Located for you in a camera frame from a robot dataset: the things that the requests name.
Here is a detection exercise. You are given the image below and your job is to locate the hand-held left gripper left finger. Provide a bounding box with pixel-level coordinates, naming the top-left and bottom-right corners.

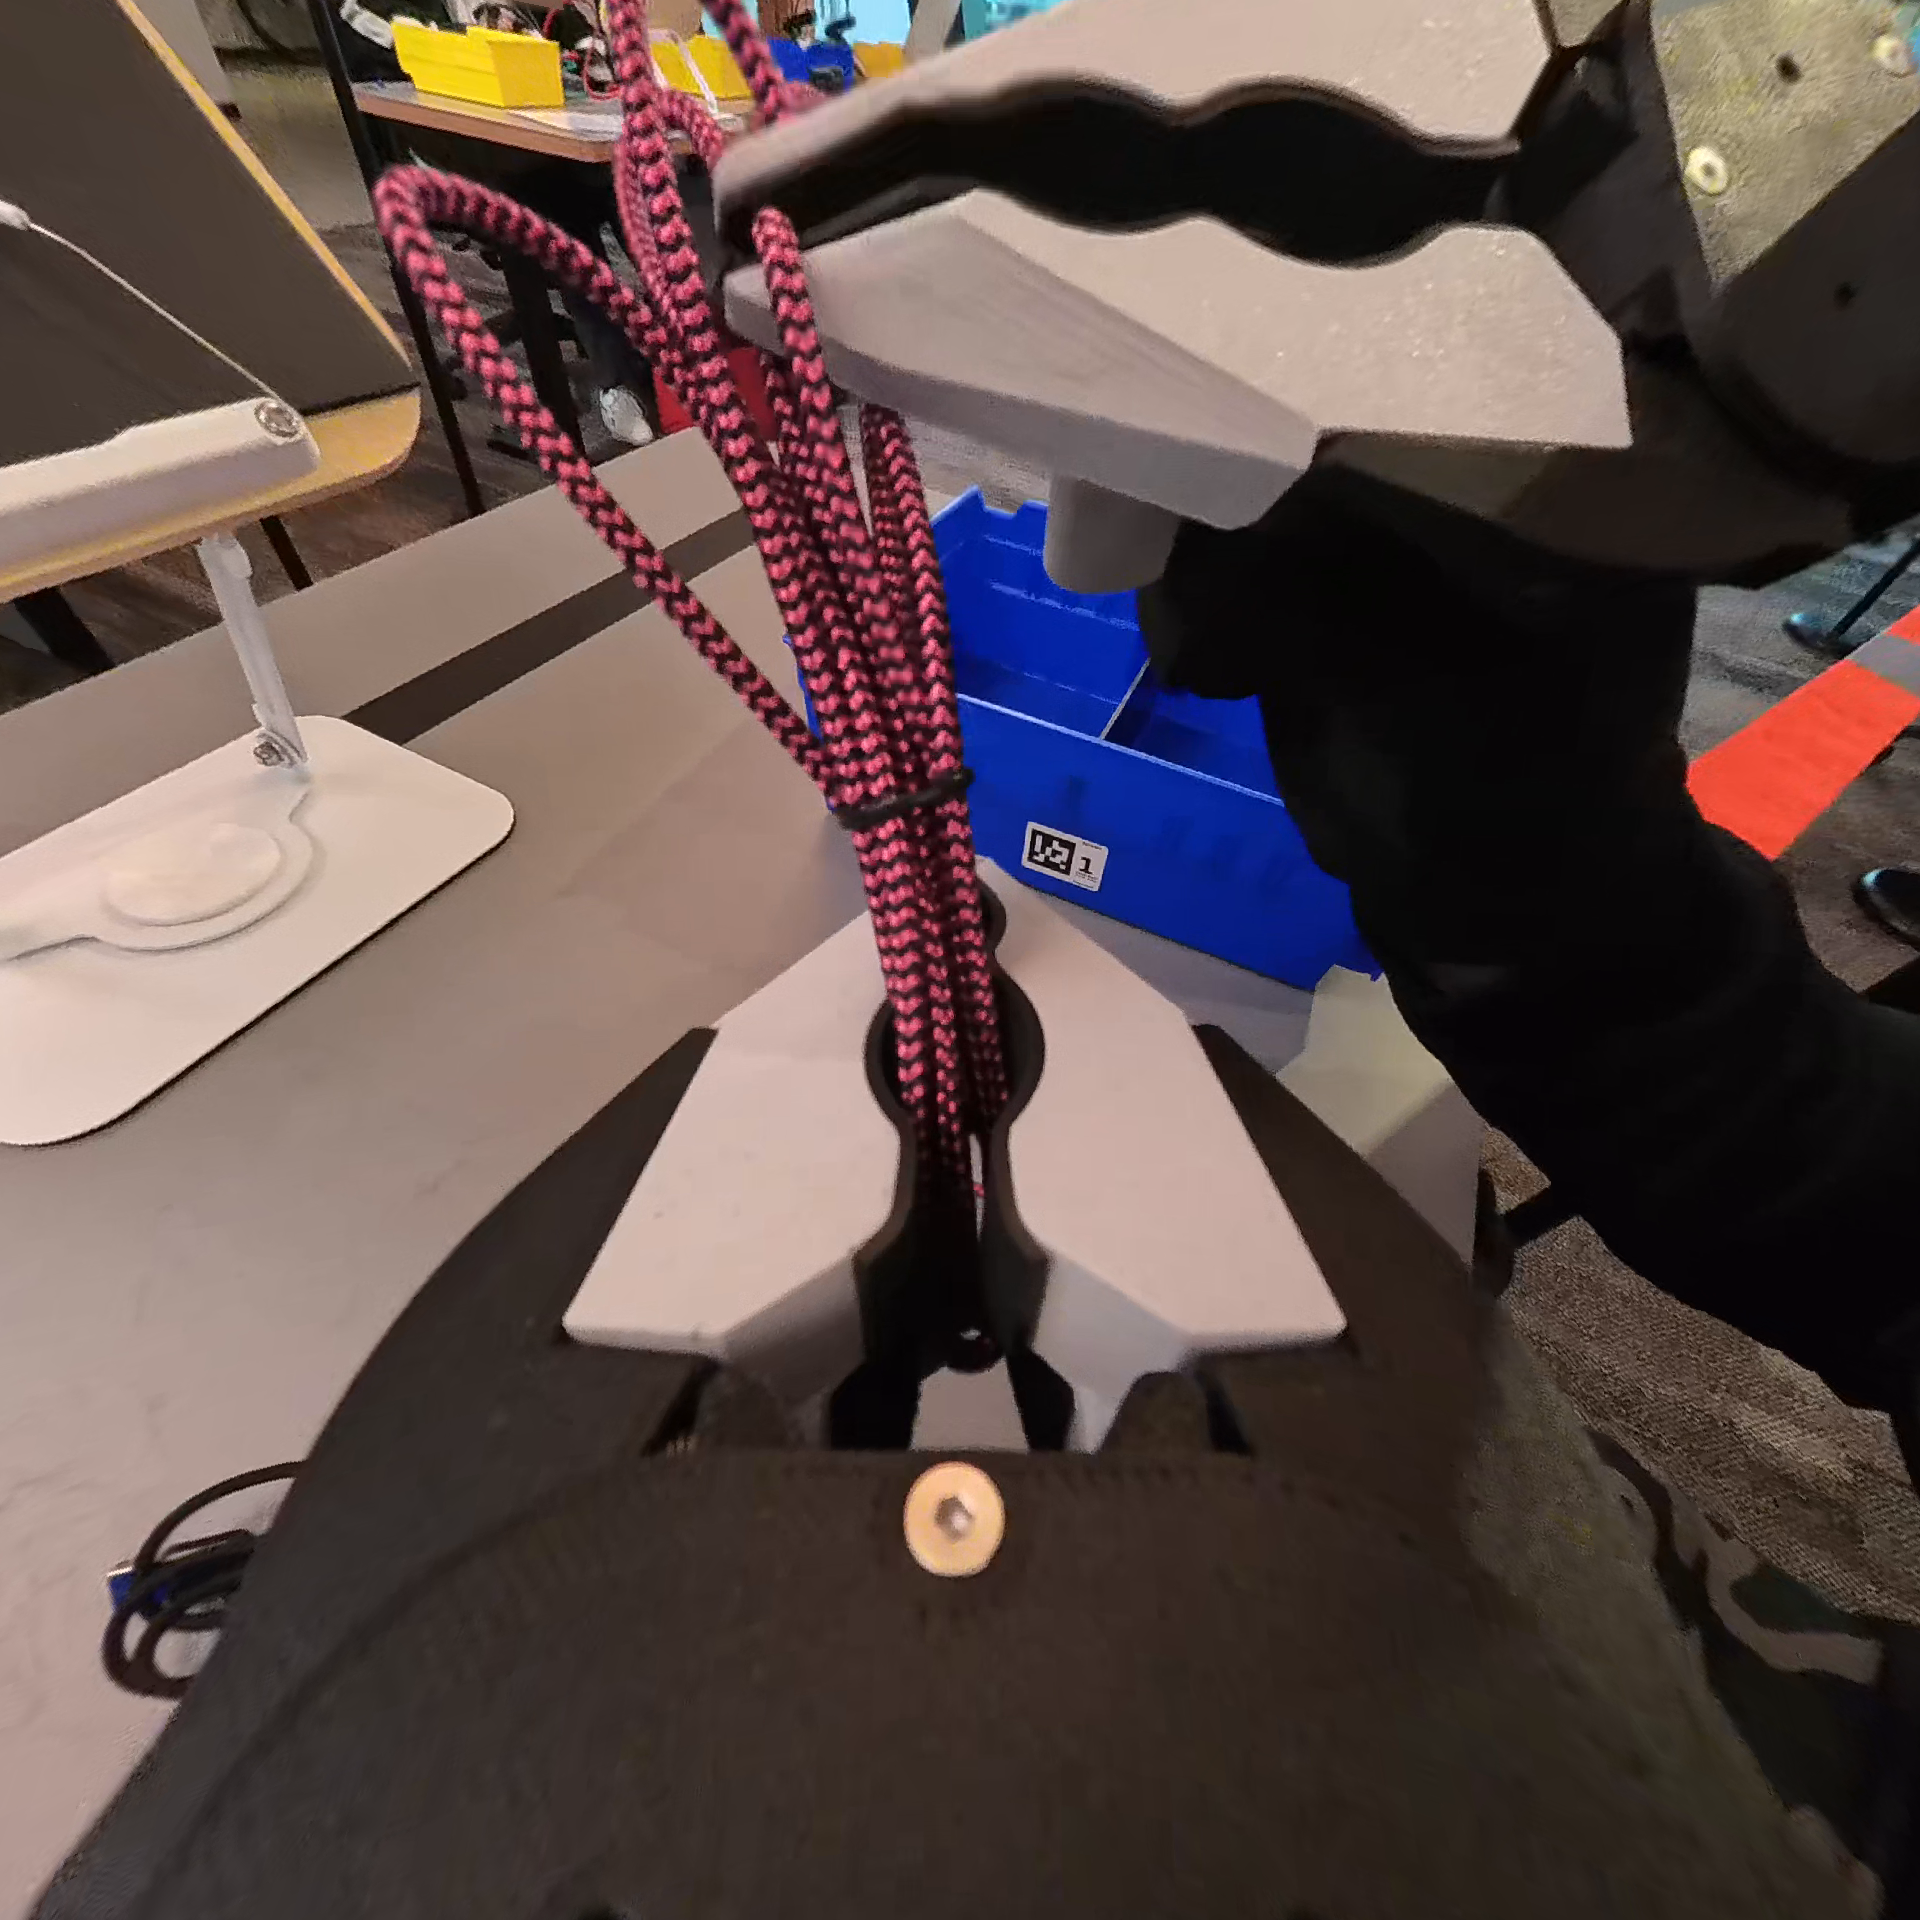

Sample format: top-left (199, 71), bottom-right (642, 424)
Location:
top-left (562, 897), bottom-right (923, 1415)

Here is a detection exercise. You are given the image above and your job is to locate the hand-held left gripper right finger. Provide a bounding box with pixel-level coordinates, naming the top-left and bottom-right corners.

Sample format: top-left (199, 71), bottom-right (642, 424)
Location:
top-left (981, 897), bottom-right (1347, 1455)

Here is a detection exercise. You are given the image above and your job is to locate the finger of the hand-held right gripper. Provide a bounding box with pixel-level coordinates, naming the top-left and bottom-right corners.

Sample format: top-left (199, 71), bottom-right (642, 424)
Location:
top-left (719, 191), bottom-right (1637, 590)
top-left (713, 0), bottom-right (1567, 271)

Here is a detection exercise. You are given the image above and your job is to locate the pink braided usb-c cable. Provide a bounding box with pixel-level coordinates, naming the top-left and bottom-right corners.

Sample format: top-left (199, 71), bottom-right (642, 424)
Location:
top-left (370, 0), bottom-right (1051, 1375)

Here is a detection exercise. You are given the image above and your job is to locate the person's right hand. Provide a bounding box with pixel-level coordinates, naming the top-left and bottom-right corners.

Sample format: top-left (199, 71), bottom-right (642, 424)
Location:
top-left (1136, 467), bottom-right (1773, 1051)

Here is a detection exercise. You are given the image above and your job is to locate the blue plastic bin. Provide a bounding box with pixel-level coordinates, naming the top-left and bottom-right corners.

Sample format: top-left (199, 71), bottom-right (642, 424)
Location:
top-left (784, 483), bottom-right (1385, 995)

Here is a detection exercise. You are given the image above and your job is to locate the white tablet stand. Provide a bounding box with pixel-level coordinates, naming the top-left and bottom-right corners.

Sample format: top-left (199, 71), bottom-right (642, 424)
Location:
top-left (0, 398), bottom-right (517, 1149)

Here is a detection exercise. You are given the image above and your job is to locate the wooden work table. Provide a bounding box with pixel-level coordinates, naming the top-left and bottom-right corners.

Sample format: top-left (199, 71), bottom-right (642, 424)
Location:
top-left (351, 74), bottom-right (752, 520)

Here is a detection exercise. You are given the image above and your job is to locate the yellow plastic bin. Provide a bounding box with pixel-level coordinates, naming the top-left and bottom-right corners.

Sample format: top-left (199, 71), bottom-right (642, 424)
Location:
top-left (389, 18), bottom-right (570, 111)

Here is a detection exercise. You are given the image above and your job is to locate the black braided usb cable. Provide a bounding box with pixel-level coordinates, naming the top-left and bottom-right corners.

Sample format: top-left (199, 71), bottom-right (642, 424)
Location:
top-left (97, 1463), bottom-right (310, 1701)

